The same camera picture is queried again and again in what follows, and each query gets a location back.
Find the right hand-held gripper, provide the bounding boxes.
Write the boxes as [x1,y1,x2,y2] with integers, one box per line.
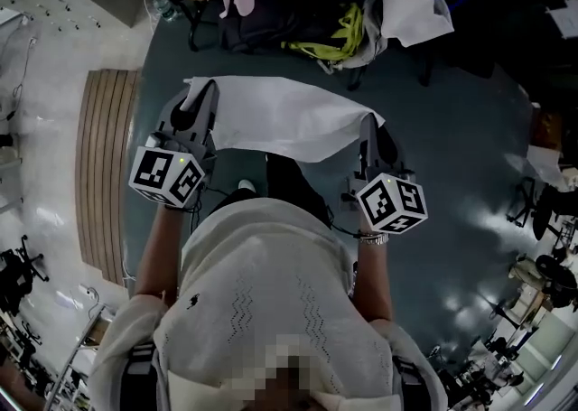
[340,112,429,238]

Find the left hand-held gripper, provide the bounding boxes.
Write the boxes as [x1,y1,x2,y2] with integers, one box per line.
[128,78,222,212]

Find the white cloth garment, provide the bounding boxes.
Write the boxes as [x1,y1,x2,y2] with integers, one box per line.
[182,76,386,164]

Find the person's left forearm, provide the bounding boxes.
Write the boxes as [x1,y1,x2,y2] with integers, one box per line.
[133,205,187,307]

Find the person's right forearm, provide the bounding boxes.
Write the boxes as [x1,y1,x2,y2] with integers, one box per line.
[351,233,395,324]

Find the person's black trousers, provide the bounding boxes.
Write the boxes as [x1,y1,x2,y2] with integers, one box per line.
[210,154,334,228]

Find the silver wristwatch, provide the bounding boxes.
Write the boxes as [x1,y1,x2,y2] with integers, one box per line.
[358,231,390,247]

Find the wooden slatted platform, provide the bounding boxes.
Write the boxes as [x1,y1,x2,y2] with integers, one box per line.
[74,69,142,286]

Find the clear water bottle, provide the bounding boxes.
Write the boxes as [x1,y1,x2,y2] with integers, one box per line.
[152,0,182,23]

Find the black backpack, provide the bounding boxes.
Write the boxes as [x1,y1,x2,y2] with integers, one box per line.
[219,5,336,56]

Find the black office chair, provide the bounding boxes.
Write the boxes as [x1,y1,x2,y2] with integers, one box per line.
[0,235,50,312]
[505,176,578,242]

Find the person's cream knit shirt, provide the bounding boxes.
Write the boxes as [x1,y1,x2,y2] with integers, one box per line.
[89,196,449,411]

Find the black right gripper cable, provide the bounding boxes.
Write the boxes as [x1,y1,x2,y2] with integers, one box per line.
[328,214,363,239]

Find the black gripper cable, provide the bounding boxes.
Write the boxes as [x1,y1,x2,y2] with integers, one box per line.
[187,185,231,232]
[328,214,363,239]

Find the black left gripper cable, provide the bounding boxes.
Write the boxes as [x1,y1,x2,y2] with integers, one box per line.
[187,185,231,232]

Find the yellow-green strap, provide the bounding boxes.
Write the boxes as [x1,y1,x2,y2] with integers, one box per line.
[281,2,365,63]

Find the white bag with blue handles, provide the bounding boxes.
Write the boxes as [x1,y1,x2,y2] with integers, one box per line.
[381,0,485,49]

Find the black shoulder strap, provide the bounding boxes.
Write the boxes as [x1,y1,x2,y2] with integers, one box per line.
[391,354,426,404]
[128,344,157,404]

